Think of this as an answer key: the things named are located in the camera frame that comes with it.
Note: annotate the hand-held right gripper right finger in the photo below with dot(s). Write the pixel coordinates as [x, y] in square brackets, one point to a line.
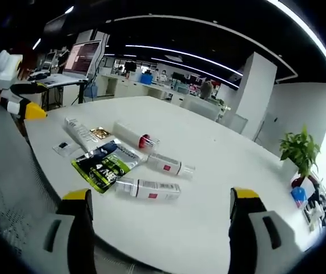
[262, 228]

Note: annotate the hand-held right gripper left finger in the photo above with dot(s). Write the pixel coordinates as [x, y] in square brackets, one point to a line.
[65, 231]

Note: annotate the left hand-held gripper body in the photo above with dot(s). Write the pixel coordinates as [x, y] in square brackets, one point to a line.
[6, 68]

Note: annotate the small clear packet black item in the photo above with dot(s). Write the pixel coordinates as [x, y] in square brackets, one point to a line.
[63, 147]

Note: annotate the white skincare tube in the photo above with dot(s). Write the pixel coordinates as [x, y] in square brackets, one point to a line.
[80, 133]

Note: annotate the green black skincare sachet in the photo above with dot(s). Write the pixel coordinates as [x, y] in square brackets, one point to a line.
[101, 171]

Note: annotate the clear skincare bottle white label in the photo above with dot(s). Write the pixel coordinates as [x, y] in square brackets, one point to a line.
[168, 165]
[148, 189]

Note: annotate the silver blue skincare sachet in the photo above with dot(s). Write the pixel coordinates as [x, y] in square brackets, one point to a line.
[121, 152]

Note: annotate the white skincare bottle red collar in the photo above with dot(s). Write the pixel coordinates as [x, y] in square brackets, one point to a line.
[134, 133]

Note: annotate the blue storage bin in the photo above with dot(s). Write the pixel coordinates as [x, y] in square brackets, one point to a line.
[146, 78]

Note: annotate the standing desk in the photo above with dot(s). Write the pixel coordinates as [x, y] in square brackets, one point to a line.
[60, 81]

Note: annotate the blue packet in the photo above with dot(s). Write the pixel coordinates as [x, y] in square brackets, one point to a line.
[299, 195]

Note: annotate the cluttered white items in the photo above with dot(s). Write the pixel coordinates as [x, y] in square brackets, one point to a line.
[317, 209]

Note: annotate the computer monitor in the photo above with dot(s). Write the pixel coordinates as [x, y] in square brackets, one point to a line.
[80, 58]

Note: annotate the potted green plant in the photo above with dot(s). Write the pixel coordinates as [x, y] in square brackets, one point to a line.
[301, 155]

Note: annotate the white pillar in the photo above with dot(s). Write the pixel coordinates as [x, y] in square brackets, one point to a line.
[255, 94]

